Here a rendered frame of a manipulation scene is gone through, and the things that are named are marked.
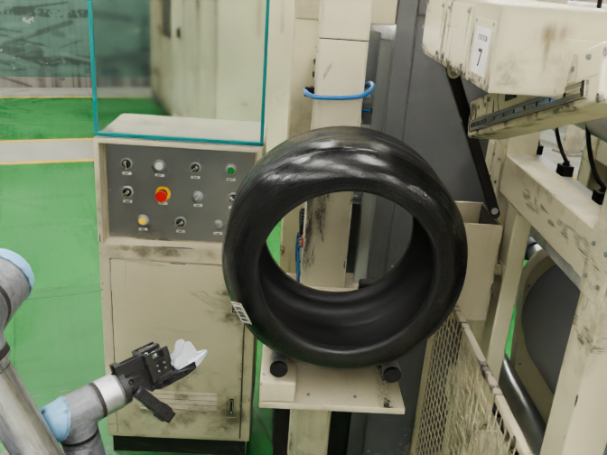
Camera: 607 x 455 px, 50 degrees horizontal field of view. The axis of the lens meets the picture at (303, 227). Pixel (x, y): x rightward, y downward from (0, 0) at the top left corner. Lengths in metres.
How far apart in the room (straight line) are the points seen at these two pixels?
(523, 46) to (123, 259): 1.59
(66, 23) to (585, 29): 9.48
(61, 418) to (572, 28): 1.14
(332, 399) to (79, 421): 0.65
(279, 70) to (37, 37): 5.92
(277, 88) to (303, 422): 3.23
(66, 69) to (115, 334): 8.17
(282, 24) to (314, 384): 3.53
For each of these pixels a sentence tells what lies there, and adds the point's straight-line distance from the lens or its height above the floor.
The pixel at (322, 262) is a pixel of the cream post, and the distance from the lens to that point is 1.89.
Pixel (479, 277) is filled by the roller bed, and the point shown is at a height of 1.04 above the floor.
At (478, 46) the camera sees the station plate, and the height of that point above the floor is 1.71.
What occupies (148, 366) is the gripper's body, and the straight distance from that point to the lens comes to 1.40.
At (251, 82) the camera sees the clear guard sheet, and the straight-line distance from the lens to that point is 2.11.
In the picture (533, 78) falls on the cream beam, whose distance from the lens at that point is 1.18.
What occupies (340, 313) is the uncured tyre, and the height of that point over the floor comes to 0.93.
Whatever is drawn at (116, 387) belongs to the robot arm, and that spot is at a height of 1.01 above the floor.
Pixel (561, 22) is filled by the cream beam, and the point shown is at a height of 1.76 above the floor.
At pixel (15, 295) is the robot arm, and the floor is 1.25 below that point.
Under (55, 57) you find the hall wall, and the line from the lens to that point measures 10.38.
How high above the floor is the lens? 1.80
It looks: 21 degrees down
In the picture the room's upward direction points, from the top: 4 degrees clockwise
